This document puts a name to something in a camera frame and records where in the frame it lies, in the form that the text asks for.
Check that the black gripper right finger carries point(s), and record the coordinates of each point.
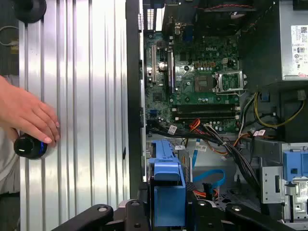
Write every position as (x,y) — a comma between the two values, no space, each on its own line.
(240,216)

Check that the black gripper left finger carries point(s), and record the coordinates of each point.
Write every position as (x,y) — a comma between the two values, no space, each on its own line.
(101,214)

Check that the hard disk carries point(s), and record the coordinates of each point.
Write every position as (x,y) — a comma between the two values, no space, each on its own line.
(166,168)

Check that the tall metal disk bay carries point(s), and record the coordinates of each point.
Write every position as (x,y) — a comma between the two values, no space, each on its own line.
(269,183)

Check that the black RAM slot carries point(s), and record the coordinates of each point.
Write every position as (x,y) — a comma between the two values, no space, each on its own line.
(204,108)
(207,118)

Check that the white expansion slot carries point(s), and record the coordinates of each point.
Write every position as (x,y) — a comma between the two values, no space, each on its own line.
(154,65)

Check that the person's bare hand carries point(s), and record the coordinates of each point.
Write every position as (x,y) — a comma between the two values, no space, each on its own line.
(21,110)

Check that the blue carrier with latch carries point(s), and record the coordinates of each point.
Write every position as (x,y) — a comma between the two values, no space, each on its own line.
(293,163)

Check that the person's light shirt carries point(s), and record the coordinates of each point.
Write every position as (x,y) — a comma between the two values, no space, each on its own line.
(6,156)

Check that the black PC case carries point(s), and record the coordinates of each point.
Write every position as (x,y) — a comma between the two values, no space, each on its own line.
(133,96)

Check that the metal socket cover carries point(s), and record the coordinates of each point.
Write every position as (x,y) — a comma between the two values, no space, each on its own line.
(218,83)

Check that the CPU socket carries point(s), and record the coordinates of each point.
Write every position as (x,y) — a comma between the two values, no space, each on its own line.
(203,83)

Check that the silver coin battery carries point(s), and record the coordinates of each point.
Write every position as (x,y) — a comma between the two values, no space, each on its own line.
(162,66)

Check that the green motherboard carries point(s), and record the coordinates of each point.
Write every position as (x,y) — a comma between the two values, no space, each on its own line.
(192,62)

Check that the grey power supply unit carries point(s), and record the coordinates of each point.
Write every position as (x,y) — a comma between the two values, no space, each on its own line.
(293,60)

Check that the blue video port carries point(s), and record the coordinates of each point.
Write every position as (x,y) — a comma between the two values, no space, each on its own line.
(188,32)

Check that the black cooling fan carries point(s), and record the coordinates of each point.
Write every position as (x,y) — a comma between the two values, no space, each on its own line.
(216,14)

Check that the black round knob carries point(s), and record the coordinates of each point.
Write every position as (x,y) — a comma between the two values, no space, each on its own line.
(31,9)

